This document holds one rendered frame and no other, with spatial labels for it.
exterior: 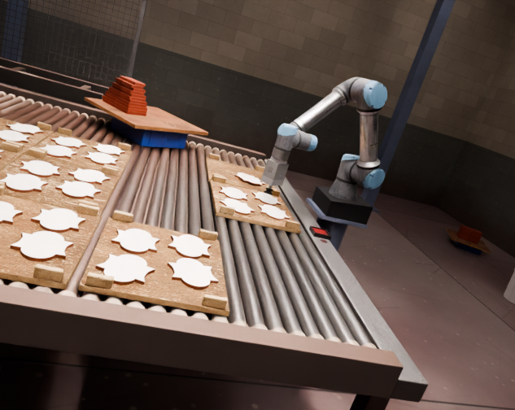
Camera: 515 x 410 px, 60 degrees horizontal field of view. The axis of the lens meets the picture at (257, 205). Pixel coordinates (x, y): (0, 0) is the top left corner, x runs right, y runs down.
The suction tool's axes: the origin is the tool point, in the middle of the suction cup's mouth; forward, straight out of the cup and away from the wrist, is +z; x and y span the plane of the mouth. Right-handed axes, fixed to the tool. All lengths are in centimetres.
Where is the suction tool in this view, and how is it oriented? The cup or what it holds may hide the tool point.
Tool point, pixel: (268, 192)
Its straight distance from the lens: 204.0
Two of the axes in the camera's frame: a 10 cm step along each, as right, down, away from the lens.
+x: 7.4, 4.1, -5.4
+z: -2.9, 9.1, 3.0
